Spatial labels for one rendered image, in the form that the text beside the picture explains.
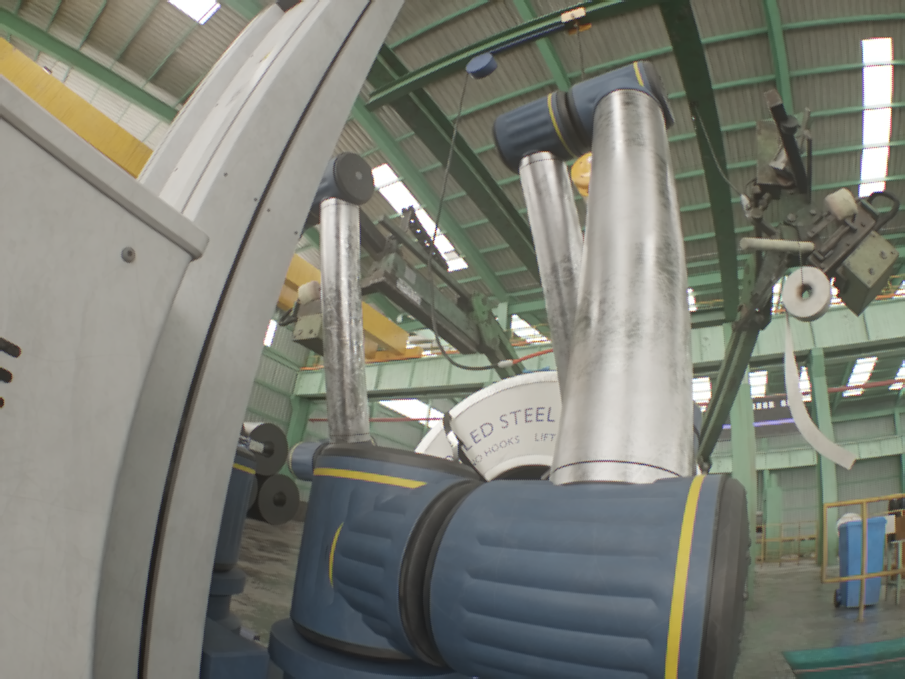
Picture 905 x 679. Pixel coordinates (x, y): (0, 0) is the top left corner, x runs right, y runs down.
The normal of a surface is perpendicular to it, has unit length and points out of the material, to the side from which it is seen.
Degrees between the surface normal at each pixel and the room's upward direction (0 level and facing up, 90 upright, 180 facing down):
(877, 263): 90
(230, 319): 90
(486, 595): 92
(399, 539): 72
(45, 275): 90
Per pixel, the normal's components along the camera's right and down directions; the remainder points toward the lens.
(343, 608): -0.18, -0.42
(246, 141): 0.87, -0.08
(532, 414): -0.53, -0.41
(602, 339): -0.68, -0.55
